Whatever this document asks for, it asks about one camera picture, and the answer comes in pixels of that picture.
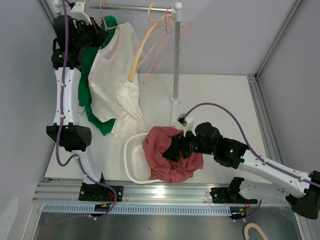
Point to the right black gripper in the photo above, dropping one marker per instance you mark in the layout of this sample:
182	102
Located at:
178	143

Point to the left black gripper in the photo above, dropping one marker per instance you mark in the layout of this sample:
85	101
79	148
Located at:
100	34

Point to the beige t shirt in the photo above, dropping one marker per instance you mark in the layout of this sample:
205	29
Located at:
113	96

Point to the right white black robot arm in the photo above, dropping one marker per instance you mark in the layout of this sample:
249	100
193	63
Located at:
298	189

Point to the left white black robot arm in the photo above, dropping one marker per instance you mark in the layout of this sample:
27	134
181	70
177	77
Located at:
72	141

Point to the green t shirt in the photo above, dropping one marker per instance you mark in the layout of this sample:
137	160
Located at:
84	94

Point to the white perforated plastic basket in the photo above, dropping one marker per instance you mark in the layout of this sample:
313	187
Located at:
143	152

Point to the metal clothes rack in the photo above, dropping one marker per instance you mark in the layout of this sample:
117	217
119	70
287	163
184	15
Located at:
175	99

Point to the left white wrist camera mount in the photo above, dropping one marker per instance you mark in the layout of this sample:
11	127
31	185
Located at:
79	12

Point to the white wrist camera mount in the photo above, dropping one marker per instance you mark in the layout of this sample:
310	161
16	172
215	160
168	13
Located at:
79	12
187	122

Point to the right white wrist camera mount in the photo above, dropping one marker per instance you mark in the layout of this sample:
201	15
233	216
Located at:
187	122

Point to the white slotted cable duct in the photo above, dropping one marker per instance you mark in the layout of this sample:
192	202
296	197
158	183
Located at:
138	209

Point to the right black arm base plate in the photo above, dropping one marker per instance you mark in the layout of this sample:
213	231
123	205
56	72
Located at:
226	195

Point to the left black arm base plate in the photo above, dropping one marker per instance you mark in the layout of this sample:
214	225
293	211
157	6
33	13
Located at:
97	193

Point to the aluminium rail frame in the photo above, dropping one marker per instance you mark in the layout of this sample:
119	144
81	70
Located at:
158	193

